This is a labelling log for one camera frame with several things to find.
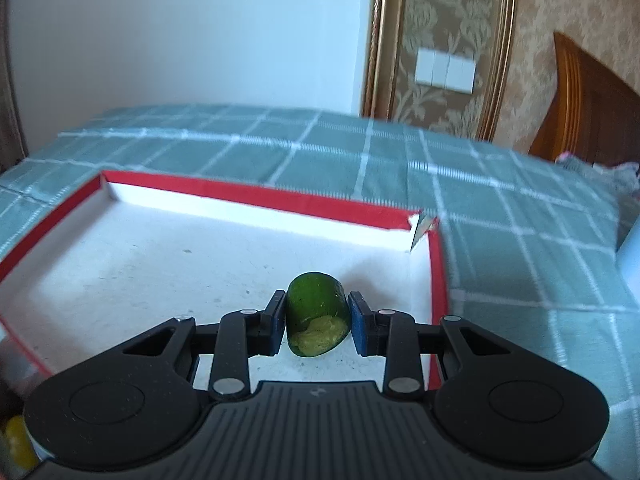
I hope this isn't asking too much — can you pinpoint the green cucumber piece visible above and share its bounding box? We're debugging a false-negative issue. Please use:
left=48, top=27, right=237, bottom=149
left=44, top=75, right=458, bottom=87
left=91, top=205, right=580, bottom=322
left=285, top=272, right=352, bottom=358

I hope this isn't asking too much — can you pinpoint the red shallow cardboard box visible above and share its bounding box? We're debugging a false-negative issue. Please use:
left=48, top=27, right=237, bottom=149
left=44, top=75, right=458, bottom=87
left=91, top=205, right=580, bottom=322
left=1, top=171, right=448, bottom=374

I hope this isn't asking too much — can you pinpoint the green plaid bedsheet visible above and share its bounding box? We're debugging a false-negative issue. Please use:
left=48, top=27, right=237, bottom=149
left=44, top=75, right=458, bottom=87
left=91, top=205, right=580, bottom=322
left=1, top=104, right=639, bottom=479

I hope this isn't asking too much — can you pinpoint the white electric kettle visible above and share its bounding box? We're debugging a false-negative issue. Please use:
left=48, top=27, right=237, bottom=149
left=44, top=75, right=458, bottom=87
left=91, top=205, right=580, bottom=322
left=616, top=218, right=640, bottom=304

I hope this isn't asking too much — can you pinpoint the yellow green fruit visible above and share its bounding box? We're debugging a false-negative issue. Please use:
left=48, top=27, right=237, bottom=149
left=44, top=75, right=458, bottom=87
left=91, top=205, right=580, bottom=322
left=1, top=415, right=39, bottom=470

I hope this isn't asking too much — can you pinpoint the brown curtain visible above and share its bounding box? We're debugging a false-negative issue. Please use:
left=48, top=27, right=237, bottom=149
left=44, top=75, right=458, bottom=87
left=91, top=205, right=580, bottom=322
left=0, top=0, right=28, bottom=172

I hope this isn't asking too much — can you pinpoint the brown wooden headboard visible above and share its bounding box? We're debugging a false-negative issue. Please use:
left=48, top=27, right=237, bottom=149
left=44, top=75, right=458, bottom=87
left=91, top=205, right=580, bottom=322
left=528, top=32, right=639, bottom=167

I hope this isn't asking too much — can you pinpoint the white wall switch panel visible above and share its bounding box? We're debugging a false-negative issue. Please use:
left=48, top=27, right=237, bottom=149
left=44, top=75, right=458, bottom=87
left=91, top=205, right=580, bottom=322
left=413, top=48, right=476, bottom=94

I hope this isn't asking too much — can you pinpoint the gold ornate wall frame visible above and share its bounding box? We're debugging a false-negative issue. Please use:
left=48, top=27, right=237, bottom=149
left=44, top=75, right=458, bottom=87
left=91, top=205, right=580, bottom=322
left=360, top=0, right=516, bottom=141

